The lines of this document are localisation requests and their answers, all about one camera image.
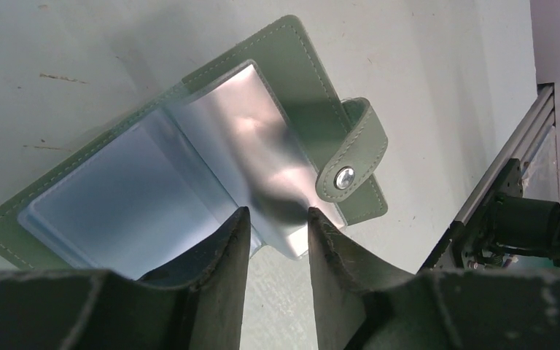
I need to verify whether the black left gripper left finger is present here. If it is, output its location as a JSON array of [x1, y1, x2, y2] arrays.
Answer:
[[0, 207, 251, 349]]

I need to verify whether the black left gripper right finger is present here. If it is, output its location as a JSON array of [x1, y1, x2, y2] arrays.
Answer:
[[308, 208, 560, 349]]

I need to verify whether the green leather card holder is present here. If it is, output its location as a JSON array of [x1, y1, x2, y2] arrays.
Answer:
[[0, 15, 388, 279]]

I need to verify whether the aluminium frame rail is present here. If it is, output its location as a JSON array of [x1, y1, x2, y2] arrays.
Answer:
[[420, 82, 559, 270]]

